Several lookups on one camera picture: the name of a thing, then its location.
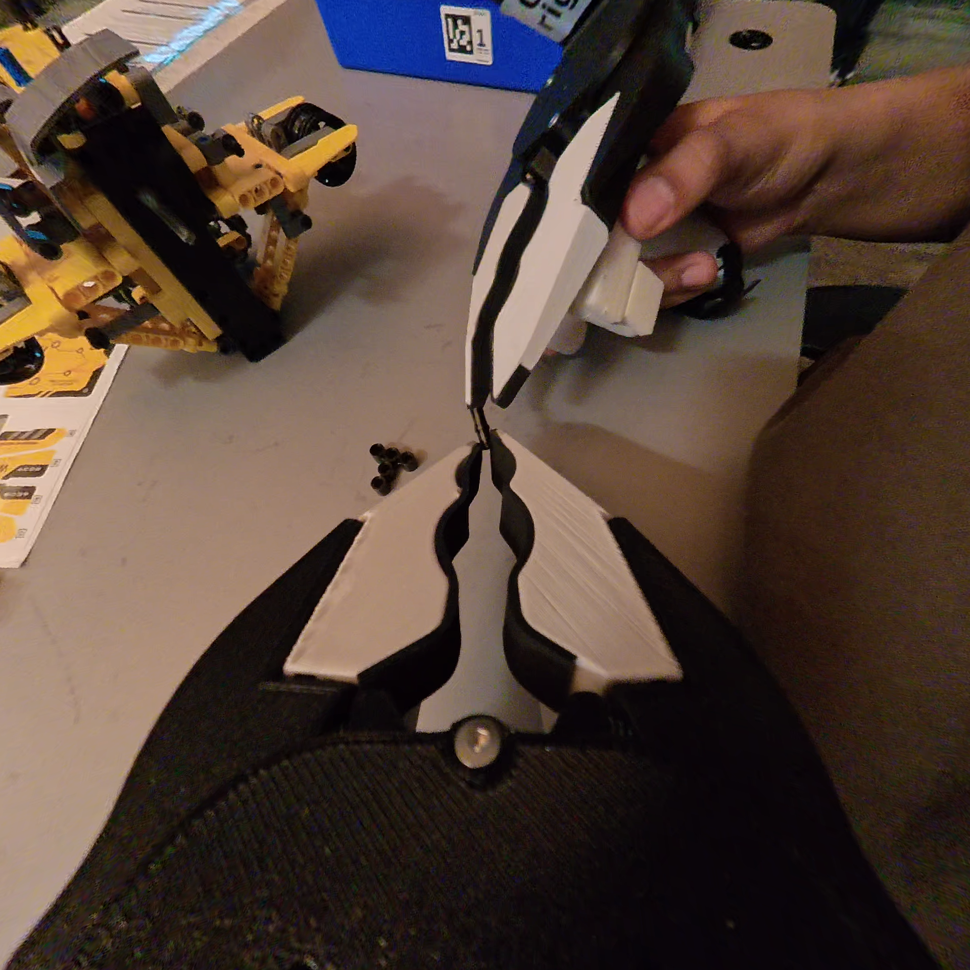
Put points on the printed paper sheet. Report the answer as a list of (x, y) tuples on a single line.
[(151, 23)]

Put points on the blue plastic bin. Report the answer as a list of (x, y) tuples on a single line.
[(394, 30)]

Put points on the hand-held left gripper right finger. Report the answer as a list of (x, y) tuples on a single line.
[(591, 606)]

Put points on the person's right hand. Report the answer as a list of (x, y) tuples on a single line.
[(743, 167)]

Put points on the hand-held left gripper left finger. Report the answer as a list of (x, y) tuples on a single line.
[(371, 606)]

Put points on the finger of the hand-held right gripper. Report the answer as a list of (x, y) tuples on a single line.
[(553, 250), (489, 258)]

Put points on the black brick connector piece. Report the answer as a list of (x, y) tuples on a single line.
[(390, 466)]

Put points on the yellow sticker sheet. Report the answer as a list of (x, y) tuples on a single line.
[(45, 424)]

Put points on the yellow toy brick vehicle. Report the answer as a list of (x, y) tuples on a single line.
[(53, 292)]

